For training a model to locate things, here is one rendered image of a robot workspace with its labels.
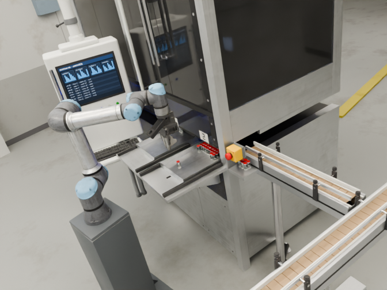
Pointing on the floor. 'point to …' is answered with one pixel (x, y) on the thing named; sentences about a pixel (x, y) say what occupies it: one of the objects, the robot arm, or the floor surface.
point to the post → (222, 122)
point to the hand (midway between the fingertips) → (167, 148)
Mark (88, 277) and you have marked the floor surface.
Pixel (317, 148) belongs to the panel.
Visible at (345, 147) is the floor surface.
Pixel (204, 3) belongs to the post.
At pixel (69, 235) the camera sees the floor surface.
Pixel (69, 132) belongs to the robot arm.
